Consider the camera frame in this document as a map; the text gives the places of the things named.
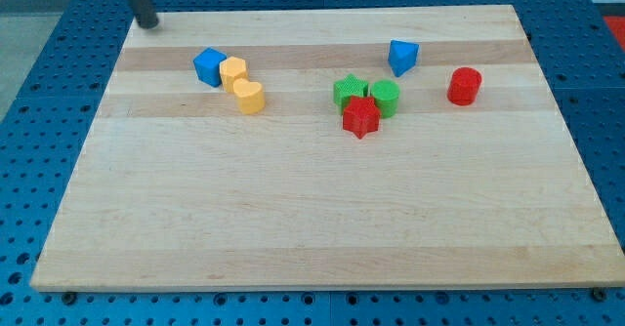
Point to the blue cube block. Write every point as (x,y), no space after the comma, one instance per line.
(207,66)

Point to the wooden board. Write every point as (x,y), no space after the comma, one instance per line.
(176,190)

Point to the yellow heart block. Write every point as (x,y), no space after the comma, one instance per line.
(250,96)

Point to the red star block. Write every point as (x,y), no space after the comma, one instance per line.
(361,116)

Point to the green cylinder block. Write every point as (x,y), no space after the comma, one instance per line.
(386,94)

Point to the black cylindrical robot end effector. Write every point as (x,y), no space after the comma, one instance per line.
(144,13)

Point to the blue triangle block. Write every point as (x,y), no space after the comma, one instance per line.
(402,56)

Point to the green star block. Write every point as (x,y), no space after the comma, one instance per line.
(347,87)

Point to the red object at edge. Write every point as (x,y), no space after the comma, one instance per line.
(616,25)

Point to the red cylinder block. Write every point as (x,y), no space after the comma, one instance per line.
(464,86)

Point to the yellow hexagon block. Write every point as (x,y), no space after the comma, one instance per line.
(232,69)

